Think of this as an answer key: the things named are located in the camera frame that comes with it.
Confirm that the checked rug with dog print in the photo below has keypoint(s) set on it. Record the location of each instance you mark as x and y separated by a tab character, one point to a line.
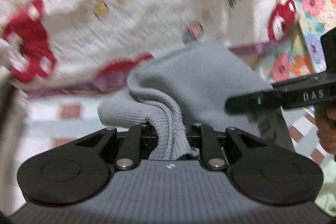
52	121

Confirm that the white quilt with red bears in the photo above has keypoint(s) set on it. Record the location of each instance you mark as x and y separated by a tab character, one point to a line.
118	3

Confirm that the grey shirt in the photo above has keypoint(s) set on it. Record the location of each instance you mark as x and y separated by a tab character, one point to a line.
204	77

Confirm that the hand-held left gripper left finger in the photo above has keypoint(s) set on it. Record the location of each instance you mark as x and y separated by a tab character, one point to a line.
134	141

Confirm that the light green blanket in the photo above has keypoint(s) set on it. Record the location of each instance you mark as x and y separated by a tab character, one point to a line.
329	176

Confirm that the person's right hand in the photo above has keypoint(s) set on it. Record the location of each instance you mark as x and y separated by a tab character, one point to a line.
328	129

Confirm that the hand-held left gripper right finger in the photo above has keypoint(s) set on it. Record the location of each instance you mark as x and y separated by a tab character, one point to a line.
207	142

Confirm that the colourful floral quilt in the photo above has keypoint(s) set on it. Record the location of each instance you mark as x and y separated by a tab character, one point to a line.
309	3

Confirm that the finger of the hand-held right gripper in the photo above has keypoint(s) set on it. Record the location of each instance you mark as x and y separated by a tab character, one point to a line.
252	102

